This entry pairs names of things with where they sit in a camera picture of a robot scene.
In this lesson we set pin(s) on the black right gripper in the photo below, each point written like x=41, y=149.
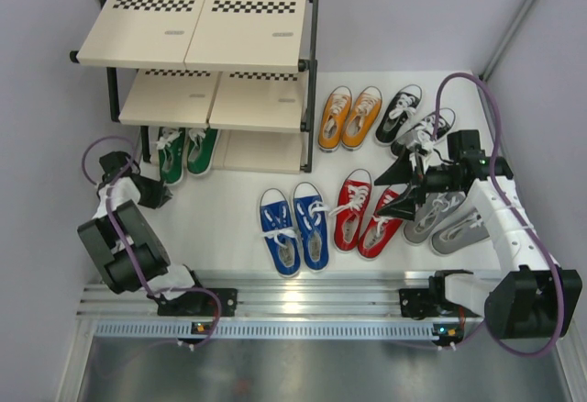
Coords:
x=400, y=173

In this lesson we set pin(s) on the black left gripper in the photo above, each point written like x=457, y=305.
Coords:
x=160, y=195

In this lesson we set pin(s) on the green canvas sneaker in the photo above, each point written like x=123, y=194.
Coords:
x=169, y=145
x=201, y=147

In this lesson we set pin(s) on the blue canvas sneaker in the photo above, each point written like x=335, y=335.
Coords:
x=310, y=212
x=278, y=232

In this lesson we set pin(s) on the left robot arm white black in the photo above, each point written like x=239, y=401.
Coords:
x=130, y=257

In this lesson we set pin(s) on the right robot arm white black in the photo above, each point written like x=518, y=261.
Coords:
x=533, y=297

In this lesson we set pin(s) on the grey canvas sneaker left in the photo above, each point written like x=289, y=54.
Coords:
x=438, y=206

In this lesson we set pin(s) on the grey canvas sneaker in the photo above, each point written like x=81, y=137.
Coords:
x=460, y=234
x=438, y=206

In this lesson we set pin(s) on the red canvas sneaker right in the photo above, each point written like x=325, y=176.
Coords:
x=380, y=229

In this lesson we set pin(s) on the red canvas sneaker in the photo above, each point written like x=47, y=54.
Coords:
x=380, y=229
x=353, y=198

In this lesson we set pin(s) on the red canvas sneaker left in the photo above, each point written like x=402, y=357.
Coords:
x=353, y=198

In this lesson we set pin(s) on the black canvas sneaker right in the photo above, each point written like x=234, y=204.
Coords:
x=438, y=126

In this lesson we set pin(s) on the black canvas sneaker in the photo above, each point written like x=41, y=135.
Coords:
x=438, y=126
x=399, y=111

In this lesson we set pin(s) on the grey canvas sneaker right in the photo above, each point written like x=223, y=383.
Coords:
x=460, y=234

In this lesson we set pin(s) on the orange canvas sneaker right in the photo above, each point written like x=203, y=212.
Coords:
x=362, y=116

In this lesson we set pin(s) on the orange canvas sneaker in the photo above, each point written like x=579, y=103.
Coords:
x=335, y=112
x=362, y=116

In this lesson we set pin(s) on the black canvas sneaker left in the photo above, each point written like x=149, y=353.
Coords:
x=399, y=111

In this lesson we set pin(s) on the orange canvas sneaker left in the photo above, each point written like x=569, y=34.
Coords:
x=335, y=112

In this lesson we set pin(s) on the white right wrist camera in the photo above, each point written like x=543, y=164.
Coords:
x=419, y=140

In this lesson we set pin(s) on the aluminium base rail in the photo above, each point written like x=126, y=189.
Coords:
x=326, y=296

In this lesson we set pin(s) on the white slotted cable duct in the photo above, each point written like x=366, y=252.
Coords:
x=273, y=330

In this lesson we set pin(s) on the beige shoe shelf black frame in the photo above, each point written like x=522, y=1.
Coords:
x=246, y=69

